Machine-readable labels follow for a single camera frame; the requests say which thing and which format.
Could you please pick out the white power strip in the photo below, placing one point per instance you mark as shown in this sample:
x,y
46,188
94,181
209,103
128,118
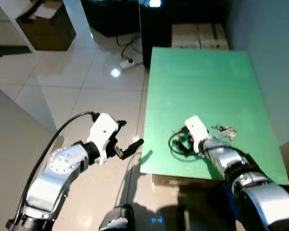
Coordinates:
x,y
128,63

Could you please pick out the white cabinet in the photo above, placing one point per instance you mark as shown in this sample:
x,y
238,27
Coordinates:
x,y
14,24

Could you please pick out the open brown cardboard box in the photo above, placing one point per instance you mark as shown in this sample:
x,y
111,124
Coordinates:
x,y
48,29

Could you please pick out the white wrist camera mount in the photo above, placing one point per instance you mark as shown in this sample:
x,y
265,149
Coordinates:
x,y
198,131
103,130

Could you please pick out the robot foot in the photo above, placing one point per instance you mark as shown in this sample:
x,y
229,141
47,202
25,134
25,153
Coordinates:
x,y
116,220

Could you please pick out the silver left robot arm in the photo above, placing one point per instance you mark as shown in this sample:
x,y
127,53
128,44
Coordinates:
x,y
58,168

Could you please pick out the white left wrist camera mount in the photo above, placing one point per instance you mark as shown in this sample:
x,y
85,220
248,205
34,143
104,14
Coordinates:
x,y
103,130

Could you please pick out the silver bunch of keys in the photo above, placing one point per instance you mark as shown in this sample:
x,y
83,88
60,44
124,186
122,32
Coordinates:
x,y
224,131

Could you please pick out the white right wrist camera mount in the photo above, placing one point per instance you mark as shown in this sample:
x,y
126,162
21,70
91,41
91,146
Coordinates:
x,y
198,131

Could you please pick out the cardboard box under green board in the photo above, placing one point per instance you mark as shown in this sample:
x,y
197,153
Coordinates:
x,y
183,181

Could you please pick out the tall black cabinet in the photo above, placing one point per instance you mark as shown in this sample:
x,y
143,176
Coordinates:
x,y
183,12

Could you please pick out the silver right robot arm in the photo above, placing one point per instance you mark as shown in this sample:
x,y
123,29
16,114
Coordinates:
x,y
250,187

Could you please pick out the low black box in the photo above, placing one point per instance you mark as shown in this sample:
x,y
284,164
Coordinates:
x,y
111,17

